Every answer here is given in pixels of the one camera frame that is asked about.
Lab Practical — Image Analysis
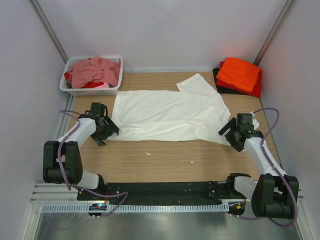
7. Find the white t shirt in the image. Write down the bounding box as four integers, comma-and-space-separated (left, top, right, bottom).
109, 73, 231, 146

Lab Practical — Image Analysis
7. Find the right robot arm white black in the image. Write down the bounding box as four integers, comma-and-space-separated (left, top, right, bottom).
218, 113, 299, 222

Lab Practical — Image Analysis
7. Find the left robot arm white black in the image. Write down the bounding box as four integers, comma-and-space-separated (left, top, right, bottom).
42, 102, 120, 200

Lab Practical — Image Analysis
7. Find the white plastic laundry basket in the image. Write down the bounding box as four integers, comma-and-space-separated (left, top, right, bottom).
59, 55, 124, 96

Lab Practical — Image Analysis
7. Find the black folded t shirt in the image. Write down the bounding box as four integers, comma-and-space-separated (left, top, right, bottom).
212, 66, 248, 95

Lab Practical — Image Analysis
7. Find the red folded t shirt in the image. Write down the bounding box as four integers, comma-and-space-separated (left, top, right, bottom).
212, 61, 263, 98

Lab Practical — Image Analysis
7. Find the pink crumpled shirt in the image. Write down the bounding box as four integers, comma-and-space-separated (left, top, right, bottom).
65, 56, 122, 89

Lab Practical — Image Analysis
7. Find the orange folded t shirt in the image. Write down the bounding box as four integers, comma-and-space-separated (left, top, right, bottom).
217, 57, 261, 92

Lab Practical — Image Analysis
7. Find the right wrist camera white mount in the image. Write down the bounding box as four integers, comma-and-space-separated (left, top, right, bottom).
250, 111, 260, 130

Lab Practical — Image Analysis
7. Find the aluminium frame rail front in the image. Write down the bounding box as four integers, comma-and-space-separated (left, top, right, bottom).
29, 182, 81, 205

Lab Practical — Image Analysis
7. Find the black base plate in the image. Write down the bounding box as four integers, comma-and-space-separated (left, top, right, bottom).
92, 181, 245, 206

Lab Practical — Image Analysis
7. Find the white slotted cable duct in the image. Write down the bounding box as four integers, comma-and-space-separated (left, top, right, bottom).
41, 202, 229, 214

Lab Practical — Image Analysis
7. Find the left aluminium corner post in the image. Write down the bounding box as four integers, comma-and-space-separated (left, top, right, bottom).
29, 0, 69, 63

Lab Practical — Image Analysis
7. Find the aluminium corner post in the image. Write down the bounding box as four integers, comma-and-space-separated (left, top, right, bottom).
253, 0, 297, 66
29, 0, 69, 63

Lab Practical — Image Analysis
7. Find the right aluminium corner post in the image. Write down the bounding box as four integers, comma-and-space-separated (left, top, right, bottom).
253, 0, 297, 66

